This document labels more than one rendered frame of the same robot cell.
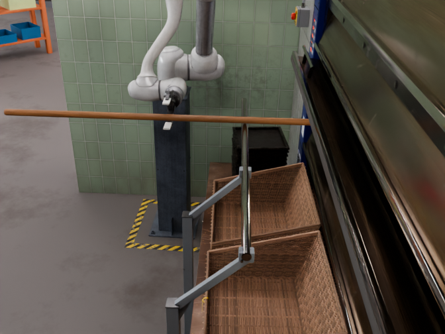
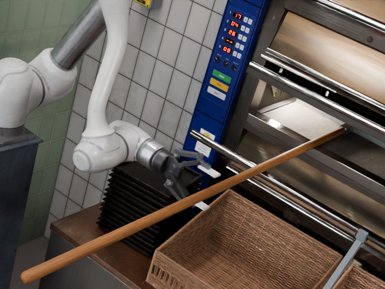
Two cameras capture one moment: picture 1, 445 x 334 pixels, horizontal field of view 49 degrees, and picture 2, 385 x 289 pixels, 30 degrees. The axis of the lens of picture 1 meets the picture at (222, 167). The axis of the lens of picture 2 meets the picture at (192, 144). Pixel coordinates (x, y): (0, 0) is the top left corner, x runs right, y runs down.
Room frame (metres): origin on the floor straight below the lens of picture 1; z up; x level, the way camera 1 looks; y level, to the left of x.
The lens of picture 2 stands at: (1.17, 2.02, 2.25)
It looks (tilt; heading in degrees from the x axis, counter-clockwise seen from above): 25 degrees down; 298
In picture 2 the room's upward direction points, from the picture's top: 17 degrees clockwise
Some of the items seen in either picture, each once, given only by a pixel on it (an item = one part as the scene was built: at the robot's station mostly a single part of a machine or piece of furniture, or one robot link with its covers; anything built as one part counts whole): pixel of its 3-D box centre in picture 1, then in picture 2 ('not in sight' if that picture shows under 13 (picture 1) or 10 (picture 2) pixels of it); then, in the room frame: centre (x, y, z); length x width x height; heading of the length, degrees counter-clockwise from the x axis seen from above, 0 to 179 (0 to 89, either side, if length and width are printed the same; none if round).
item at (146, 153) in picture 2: (173, 96); (152, 155); (2.24, 0.25, 1.20); 0.09 x 0.06 x 0.09; 88
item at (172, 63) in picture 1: (172, 65); (10, 89); (2.83, 0.32, 1.17); 0.18 x 0.16 x 0.22; 95
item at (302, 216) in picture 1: (260, 212); (245, 268); (1.96, -0.19, 0.72); 0.56 x 0.49 x 0.28; 0
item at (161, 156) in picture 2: (171, 102); (169, 166); (2.16, 0.25, 1.20); 0.09 x 0.07 x 0.08; 178
